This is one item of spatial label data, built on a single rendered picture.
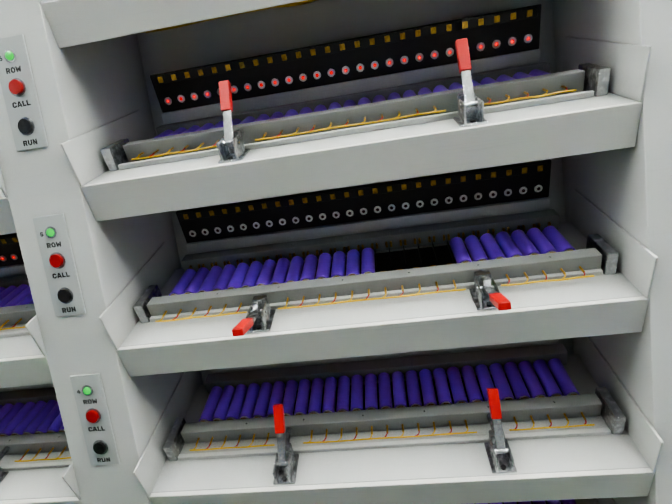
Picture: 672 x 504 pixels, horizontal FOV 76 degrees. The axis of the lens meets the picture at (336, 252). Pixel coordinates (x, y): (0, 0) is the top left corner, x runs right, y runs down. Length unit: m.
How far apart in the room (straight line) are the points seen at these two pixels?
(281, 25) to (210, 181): 0.30
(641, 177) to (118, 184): 0.56
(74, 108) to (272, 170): 0.25
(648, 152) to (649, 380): 0.24
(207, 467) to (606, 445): 0.50
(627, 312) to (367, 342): 0.28
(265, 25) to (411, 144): 0.34
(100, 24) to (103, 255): 0.26
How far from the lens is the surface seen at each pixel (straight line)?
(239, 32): 0.74
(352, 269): 0.56
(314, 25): 0.71
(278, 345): 0.52
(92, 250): 0.58
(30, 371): 0.69
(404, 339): 0.51
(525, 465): 0.61
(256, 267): 0.62
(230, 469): 0.65
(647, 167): 0.54
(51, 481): 0.78
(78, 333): 0.62
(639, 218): 0.55
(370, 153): 0.47
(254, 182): 0.50
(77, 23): 0.61
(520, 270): 0.55
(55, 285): 0.62
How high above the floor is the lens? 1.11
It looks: 8 degrees down
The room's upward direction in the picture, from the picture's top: 8 degrees counter-clockwise
